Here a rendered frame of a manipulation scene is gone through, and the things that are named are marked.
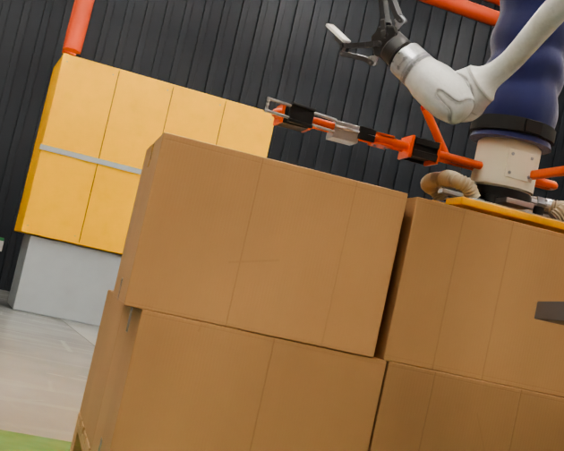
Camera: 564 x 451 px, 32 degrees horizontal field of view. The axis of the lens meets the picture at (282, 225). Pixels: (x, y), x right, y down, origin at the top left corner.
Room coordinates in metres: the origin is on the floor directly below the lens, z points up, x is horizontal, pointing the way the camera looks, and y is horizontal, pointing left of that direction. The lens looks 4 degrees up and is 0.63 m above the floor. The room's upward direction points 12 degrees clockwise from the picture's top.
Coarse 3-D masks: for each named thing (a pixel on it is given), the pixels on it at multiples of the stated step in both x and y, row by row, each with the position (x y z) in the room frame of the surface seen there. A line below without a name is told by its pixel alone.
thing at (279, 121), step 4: (284, 108) 2.43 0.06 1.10; (288, 108) 2.43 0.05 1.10; (284, 112) 2.43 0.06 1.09; (288, 112) 2.43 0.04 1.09; (280, 116) 2.43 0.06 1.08; (276, 120) 2.47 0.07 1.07; (280, 120) 2.43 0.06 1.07; (284, 120) 2.43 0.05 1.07; (276, 124) 2.49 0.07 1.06; (280, 124) 2.47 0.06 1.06; (284, 124) 2.46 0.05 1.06; (288, 124) 2.45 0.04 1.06; (292, 124) 2.44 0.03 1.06; (296, 124) 2.44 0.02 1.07; (288, 128) 2.50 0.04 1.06; (292, 128) 2.49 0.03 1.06; (296, 128) 2.47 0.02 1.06; (300, 128) 2.46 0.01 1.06; (304, 128) 2.45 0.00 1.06; (308, 128) 2.45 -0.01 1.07
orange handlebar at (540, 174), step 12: (276, 108) 2.45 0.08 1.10; (324, 120) 2.46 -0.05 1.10; (372, 144) 2.52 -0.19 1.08; (384, 144) 2.50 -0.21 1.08; (396, 144) 2.51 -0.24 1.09; (408, 144) 2.51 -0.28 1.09; (444, 156) 2.54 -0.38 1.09; (456, 156) 2.55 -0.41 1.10; (468, 168) 2.61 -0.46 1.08; (480, 168) 2.57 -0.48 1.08; (552, 168) 2.43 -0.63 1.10; (540, 180) 2.61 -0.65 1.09
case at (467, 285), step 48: (432, 240) 2.36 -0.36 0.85; (480, 240) 2.39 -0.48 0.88; (528, 240) 2.42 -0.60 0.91; (432, 288) 2.37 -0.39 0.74; (480, 288) 2.40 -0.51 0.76; (528, 288) 2.43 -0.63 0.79; (384, 336) 2.37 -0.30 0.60; (432, 336) 2.37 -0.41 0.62; (480, 336) 2.40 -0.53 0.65; (528, 336) 2.43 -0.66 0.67; (528, 384) 2.44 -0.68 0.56
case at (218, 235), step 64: (192, 192) 2.22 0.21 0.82; (256, 192) 2.25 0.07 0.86; (320, 192) 2.28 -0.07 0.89; (384, 192) 2.32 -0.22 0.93; (128, 256) 2.37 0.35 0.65; (192, 256) 2.22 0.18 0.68; (256, 256) 2.26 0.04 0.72; (320, 256) 2.29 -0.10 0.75; (384, 256) 2.32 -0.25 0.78; (256, 320) 2.26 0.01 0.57; (320, 320) 2.30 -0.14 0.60
